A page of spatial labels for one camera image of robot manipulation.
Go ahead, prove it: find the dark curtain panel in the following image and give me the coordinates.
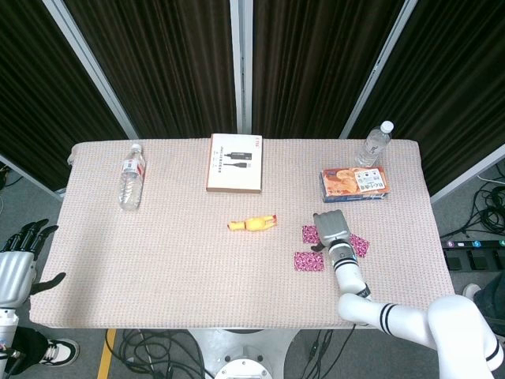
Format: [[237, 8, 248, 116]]
[[0, 0, 131, 190], [65, 0, 238, 140], [346, 0, 505, 197], [252, 0, 407, 140]]

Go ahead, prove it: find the black and white sneaker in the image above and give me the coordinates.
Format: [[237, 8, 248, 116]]
[[39, 338, 81, 366]]

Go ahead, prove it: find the black floor cable bundle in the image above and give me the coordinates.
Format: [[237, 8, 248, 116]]
[[453, 163, 505, 240], [297, 325, 358, 379], [105, 328, 206, 379]]

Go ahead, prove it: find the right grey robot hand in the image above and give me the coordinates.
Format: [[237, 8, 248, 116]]
[[310, 208, 352, 253]]

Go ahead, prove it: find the orange and blue snack box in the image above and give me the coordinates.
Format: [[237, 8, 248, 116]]
[[318, 166, 391, 204]]

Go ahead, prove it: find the aluminium partition post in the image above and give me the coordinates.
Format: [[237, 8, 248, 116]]
[[42, 0, 139, 140], [230, 0, 253, 133], [339, 0, 419, 139]]

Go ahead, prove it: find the yellow rubber chicken toy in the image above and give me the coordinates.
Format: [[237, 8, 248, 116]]
[[226, 214, 279, 233]]

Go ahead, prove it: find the white-cap clear water bottle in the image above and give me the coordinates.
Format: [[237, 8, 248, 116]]
[[353, 120, 395, 167]]

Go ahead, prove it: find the pink woven table cloth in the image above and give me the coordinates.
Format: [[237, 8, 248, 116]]
[[29, 137, 463, 329]]

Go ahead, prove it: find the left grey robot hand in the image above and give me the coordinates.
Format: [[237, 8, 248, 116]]
[[0, 218, 67, 305]]

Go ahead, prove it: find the dark jeans leg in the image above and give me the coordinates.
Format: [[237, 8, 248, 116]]
[[473, 276, 505, 336]]

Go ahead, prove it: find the aluminium partition base rail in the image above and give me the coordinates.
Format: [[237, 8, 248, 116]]
[[0, 153, 66, 202], [429, 144, 505, 205]]

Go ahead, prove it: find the black trouser leg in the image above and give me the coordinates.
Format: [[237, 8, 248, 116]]
[[13, 327, 52, 358]]

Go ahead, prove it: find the white cable product box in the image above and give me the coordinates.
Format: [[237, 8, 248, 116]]
[[205, 133, 264, 194]]

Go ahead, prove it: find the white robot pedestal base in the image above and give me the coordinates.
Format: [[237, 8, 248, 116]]
[[188, 328, 297, 379]]

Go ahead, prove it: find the pink patterned packet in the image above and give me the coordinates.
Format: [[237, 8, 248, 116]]
[[301, 224, 321, 245], [294, 251, 325, 273], [349, 233, 371, 258]]

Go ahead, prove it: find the red-label clear water bottle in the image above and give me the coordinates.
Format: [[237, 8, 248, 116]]
[[118, 143, 147, 211]]

